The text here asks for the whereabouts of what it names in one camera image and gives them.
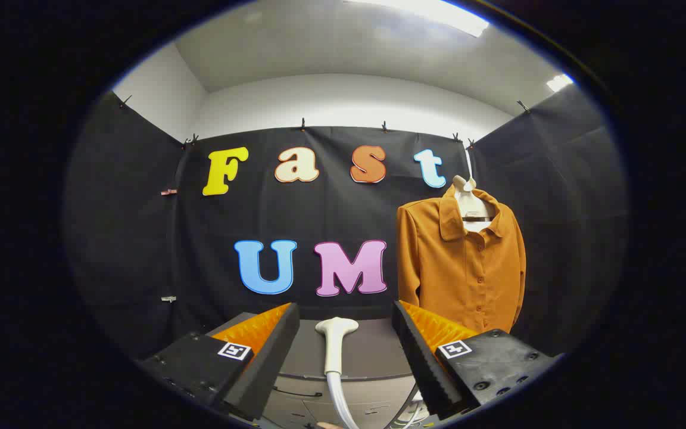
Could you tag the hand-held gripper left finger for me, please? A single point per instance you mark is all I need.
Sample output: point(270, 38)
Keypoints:
point(268, 357)

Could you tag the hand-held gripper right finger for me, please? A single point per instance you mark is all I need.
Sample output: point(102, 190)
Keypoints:
point(423, 363)

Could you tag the white garment steamer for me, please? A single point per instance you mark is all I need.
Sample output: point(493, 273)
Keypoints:
point(336, 345)

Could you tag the orange button shirt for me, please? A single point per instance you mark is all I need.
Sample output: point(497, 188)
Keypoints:
point(456, 280)

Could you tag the white clothes hanger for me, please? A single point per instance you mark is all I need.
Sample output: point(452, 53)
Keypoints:
point(469, 205)

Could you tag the black backdrop cloth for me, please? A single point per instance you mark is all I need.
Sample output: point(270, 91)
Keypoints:
point(307, 211)

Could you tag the row of black clips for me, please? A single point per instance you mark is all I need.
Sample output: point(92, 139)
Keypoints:
point(303, 124)

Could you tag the small ceiling light panel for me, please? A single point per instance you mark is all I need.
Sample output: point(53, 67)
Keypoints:
point(559, 82)

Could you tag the large ceiling light panel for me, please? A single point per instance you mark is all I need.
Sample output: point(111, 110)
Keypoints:
point(438, 15)

